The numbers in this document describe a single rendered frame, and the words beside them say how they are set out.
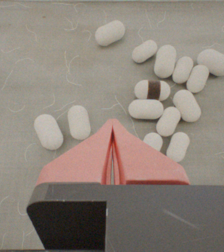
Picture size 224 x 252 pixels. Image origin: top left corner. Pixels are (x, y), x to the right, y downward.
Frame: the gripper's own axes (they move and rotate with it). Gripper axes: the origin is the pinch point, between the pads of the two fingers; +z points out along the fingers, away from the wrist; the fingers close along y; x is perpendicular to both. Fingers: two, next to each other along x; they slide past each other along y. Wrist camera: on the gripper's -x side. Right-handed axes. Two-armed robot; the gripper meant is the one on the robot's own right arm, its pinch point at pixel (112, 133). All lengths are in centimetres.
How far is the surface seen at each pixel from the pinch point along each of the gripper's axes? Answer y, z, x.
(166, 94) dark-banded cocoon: -5.5, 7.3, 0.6
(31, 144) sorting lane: 8.5, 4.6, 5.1
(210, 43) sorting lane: -11.9, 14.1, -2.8
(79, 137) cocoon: 3.3, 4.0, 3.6
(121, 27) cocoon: -1.0, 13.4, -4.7
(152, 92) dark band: -4.1, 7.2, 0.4
